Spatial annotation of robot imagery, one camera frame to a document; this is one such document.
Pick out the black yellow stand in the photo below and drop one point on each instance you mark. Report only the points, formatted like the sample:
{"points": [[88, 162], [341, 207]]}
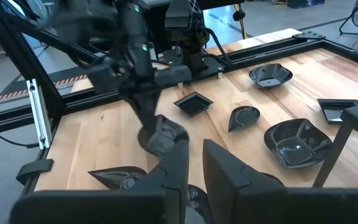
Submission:
{"points": [[239, 15]]}

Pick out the black teardrop mini plate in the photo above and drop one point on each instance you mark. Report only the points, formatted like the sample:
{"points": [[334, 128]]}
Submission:
{"points": [[243, 117], [196, 199], [118, 177], [143, 140]]}

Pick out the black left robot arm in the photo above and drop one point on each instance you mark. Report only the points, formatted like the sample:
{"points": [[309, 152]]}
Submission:
{"points": [[132, 31]]}

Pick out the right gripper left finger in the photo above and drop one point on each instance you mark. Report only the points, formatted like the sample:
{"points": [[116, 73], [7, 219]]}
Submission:
{"points": [[135, 208]]}

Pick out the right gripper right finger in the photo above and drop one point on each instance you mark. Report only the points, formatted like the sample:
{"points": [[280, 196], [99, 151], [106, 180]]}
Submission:
{"points": [[275, 205]]}

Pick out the black square mini plate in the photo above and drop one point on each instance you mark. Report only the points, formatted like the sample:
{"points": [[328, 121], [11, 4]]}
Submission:
{"points": [[193, 103], [334, 109]]}

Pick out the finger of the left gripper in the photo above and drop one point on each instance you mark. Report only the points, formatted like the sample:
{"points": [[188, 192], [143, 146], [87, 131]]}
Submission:
{"points": [[172, 76], [104, 76]]}

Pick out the black wavy mini plate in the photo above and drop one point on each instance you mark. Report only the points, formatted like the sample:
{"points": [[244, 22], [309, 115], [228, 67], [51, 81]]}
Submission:
{"points": [[275, 137], [292, 151], [270, 75]]}

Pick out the black case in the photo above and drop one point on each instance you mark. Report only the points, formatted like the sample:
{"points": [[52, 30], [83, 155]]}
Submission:
{"points": [[304, 3]]}

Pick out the black plastic frame clamp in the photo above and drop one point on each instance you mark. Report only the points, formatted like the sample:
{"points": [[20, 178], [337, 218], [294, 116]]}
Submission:
{"points": [[34, 170]]}

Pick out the silver aluminium bracket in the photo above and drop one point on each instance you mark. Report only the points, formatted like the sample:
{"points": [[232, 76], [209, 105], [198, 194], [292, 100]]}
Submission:
{"points": [[37, 113]]}

